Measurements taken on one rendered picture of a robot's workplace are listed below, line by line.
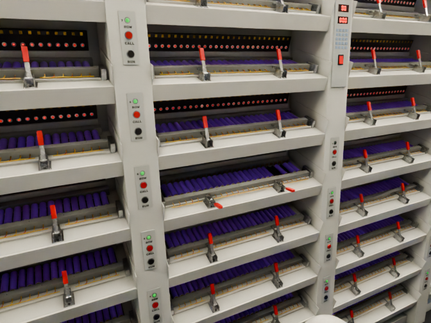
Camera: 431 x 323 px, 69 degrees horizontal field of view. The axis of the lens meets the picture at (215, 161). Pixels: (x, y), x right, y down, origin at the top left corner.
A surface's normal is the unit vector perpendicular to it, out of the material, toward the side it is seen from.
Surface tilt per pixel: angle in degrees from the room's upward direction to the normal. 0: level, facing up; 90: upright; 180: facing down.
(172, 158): 108
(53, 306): 18
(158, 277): 90
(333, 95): 90
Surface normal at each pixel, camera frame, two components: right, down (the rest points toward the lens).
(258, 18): 0.43, 0.50
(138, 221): 0.44, 0.21
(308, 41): -0.90, 0.14
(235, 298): 0.10, -0.86
